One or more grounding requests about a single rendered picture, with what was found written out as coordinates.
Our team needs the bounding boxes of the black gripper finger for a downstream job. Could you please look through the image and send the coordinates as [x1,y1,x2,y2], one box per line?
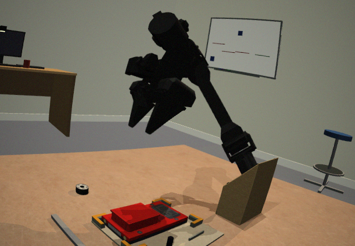
[128,91,155,128]
[145,91,186,135]

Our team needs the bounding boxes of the black toy tyre with white hub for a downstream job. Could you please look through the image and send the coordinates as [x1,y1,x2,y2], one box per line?
[75,184,89,195]

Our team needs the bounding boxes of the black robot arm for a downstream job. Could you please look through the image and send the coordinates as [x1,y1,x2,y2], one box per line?
[125,11,257,175]

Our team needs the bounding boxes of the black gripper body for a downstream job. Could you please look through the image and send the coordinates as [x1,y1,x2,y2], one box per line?
[129,54,196,107]

